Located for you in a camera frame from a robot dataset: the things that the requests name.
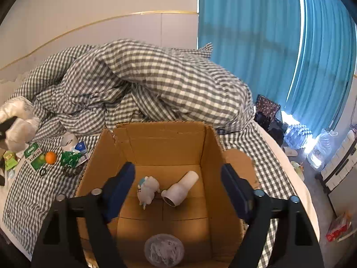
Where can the cream tufted headboard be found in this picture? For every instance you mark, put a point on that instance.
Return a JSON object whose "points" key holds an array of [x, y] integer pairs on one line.
{"points": [[8, 87]]}

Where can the white plastic bottle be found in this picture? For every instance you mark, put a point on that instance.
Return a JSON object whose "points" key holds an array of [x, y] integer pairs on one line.
{"points": [[177, 193]]}

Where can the grey checked bed sheet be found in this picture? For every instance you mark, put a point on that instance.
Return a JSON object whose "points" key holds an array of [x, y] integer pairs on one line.
{"points": [[31, 194]]}

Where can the orange fruit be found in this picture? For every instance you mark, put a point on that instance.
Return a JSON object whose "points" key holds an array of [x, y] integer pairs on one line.
{"points": [[50, 158]]}

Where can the red white plastic bag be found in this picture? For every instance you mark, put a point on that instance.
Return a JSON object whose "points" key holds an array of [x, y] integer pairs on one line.
{"points": [[340, 228]]}

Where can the white toy figure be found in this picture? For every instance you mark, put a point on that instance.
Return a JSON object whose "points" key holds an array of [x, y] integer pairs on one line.
{"points": [[146, 190]]}

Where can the grey checked duvet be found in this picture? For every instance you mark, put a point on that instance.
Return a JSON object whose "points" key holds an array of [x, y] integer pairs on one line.
{"points": [[87, 88]]}

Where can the green white packet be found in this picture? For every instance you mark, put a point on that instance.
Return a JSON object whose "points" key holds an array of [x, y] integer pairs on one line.
{"points": [[34, 156]]}

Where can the clear plastic lidded cup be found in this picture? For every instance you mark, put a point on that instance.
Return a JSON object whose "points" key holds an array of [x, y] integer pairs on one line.
{"points": [[164, 250]]}

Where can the blue curtain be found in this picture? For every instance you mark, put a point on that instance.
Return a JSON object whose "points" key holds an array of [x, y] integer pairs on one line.
{"points": [[300, 54]]}

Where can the green snack bag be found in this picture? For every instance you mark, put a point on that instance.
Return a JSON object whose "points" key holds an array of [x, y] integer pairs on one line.
{"points": [[10, 160]]}

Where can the green crumpled wrapper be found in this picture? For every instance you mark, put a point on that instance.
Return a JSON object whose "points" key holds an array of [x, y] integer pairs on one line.
{"points": [[70, 159]]}

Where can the blue white small packet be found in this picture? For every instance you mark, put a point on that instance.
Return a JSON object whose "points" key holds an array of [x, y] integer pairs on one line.
{"points": [[81, 148]]}

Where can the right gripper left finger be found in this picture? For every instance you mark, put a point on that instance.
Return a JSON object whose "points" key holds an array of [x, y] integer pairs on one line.
{"points": [[59, 243]]}

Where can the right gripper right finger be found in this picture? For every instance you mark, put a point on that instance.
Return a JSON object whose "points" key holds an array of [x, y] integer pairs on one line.
{"points": [[295, 243]]}

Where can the white slipper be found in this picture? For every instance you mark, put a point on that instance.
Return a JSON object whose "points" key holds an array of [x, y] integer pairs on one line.
{"points": [[290, 152]]}

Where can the green slipper pair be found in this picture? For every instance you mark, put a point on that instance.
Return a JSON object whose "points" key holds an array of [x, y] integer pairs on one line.
{"points": [[299, 169]]}

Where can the white tape roll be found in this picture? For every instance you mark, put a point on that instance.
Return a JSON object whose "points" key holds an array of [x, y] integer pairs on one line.
{"points": [[69, 142]]}

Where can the dark patterned bag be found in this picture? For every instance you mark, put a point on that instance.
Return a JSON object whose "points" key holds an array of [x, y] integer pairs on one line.
{"points": [[267, 107]]}

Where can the brown cardboard box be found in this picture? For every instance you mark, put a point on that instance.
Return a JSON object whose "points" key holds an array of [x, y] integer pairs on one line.
{"points": [[205, 222]]}

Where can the pack of water bottles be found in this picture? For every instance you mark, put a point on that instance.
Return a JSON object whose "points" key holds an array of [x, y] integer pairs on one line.
{"points": [[297, 136]]}

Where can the large clear water jug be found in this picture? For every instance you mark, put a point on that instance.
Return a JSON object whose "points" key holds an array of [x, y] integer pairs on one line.
{"points": [[322, 149]]}

